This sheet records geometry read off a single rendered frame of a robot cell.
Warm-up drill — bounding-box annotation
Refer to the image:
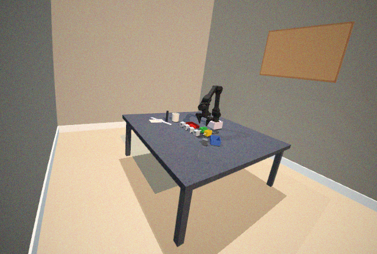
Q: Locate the yellow block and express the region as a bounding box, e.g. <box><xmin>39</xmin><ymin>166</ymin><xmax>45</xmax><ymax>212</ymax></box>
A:
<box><xmin>203</xmin><ymin>130</ymin><xmax>212</xmax><ymax>137</ymax></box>

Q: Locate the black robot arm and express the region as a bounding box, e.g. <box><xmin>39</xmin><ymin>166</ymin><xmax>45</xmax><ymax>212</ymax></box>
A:
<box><xmin>198</xmin><ymin>85</ymin><xmax>223</xmax><ymax>122</ymax></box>

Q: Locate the blue tray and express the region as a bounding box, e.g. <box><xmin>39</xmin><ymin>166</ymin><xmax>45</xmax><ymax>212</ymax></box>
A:
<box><xmin>210</xmin><ymin>135</ymin><xmax>221</xmax><ymax>146</ymax></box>

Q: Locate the red tray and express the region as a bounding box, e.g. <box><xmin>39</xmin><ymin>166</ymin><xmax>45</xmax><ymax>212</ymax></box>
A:
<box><xmin>185</xmin><ymin>122</ymin><xmax>199</xmax><ymax>128</ymax></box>

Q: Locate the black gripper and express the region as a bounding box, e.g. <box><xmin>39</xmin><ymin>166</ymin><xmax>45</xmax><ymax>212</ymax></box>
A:
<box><xmin>196</xmin><ymin>110</ymin><xmax>214</xmax><ymax>126</ymax></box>

